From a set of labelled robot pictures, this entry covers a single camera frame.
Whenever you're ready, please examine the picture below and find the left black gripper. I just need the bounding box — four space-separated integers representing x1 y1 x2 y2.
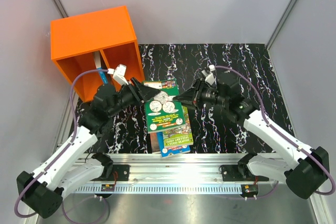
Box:
108 77 160 117

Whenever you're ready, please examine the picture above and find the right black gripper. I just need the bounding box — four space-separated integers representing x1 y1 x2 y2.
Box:
173 78 228 111

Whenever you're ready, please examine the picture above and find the dark green treehouse book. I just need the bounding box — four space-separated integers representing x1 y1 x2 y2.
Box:
143 79 186 134

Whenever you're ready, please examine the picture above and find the blue 26-storey treehouse book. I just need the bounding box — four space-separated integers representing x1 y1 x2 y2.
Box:
93 51 108 84

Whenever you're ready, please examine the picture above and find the blue bottom treehouse book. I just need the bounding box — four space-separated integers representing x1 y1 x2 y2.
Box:
156 132 191 158

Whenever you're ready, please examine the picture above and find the lime green treehouse book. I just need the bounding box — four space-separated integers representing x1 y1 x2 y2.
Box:
162 126 194 148

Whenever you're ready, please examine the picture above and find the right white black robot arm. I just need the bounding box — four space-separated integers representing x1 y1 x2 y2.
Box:
173 73 330 199

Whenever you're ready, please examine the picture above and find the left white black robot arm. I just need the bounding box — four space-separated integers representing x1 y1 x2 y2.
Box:
16 78 159 219

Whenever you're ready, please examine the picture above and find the dark tale of two cities book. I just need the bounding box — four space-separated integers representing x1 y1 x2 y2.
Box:
150 133 161 154

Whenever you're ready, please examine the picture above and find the orange two-compartment shelf box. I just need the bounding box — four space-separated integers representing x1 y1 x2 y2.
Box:
50 5 145 103

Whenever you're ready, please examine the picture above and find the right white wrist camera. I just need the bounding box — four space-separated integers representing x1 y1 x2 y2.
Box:
201 65 215 86

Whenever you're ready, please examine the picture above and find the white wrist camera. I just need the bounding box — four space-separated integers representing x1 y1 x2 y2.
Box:
201 65 215 86
107 64 129 86

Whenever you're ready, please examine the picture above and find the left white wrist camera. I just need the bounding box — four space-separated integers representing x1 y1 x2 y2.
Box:
107 64 129 86

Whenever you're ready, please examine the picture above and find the aluminium mounting rail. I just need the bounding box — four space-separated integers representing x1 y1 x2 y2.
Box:
34 153 321 185

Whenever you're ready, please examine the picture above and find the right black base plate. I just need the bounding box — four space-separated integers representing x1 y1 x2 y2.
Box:
218 164 270 182

